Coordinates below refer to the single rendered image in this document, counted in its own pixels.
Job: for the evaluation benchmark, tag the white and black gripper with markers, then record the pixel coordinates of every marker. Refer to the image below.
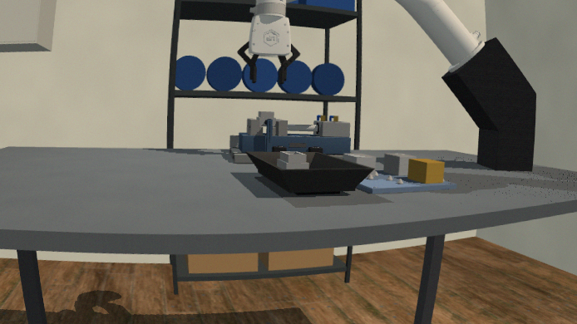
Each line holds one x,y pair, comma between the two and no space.
269,34

